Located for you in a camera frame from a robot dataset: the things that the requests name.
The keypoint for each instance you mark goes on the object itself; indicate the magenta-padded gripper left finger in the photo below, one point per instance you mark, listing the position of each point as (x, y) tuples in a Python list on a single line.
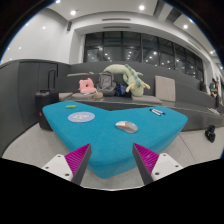
[(60, 165)]

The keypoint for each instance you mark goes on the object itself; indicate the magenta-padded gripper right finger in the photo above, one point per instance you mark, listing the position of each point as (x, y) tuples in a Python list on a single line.
[(165, 164)]

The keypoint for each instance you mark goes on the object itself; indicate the grey white computer mouse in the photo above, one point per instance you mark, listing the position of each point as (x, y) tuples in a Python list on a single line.
[(127, 126)]

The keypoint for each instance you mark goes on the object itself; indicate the round light blue mouse pad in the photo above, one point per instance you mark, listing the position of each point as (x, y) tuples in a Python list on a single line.
[(81, 117)]

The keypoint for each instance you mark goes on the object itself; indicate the black-capped white marker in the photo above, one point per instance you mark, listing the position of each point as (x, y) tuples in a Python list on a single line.
[(154, 112)]

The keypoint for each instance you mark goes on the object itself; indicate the black bag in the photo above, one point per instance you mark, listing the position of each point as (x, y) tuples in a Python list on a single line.
[(210, 133)]

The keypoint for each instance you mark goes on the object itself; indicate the small green eraser block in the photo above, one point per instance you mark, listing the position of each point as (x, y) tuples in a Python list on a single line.
[(70, 106)]

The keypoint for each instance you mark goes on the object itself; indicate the black suitcase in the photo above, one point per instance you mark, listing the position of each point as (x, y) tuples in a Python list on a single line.
[(46, 100)]

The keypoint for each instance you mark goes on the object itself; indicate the flat grey seat cushion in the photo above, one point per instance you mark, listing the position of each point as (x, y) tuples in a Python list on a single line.
[(65, 96), (146, 99), (81, 96)]

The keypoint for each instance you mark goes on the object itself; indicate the upright grey seat cushion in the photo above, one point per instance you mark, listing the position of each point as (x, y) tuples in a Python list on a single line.
[(165, 88)]

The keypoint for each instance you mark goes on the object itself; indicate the small tan pouch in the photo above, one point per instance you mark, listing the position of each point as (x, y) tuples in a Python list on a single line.
[(98, 95)]

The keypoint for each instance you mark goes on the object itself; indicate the pink plush cushion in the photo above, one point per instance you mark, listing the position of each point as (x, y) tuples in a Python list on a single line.
[(86, 86)]

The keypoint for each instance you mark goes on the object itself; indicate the person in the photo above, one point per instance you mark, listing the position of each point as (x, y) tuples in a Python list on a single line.
[(213, 87), (202, 86)]

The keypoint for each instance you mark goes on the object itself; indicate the dark blue patterned bag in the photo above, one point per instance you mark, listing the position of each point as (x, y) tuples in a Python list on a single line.
[(120, 90)]

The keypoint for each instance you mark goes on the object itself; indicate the green plush dragon toy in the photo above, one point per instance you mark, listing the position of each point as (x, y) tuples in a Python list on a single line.
[(135, 81)]

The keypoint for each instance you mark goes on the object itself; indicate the grey backpack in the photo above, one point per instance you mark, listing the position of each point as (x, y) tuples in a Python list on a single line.
[(106, 83)]

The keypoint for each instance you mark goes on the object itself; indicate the ceiling lights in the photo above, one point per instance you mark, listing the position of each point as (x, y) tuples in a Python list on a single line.
[(141, 7)]

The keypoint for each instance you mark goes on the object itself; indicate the black wall speaker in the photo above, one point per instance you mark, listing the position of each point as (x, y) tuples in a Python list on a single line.
[(69, 26)]

